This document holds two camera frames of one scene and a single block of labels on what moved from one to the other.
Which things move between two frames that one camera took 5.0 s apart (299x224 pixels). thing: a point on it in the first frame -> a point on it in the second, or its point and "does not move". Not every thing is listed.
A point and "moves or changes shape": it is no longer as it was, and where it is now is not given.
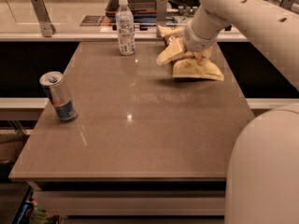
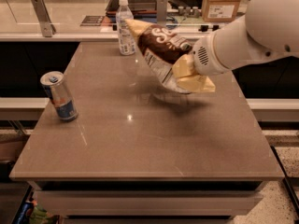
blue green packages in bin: x=32 y=214 does not move
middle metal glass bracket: x=161 y=12 does not move
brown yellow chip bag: x=195 y=65 moves or changes shape
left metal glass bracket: x=47 y=25 does not move
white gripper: x=196 y=41 -> x=204 y=60
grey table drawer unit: x=134 y=202 does not move
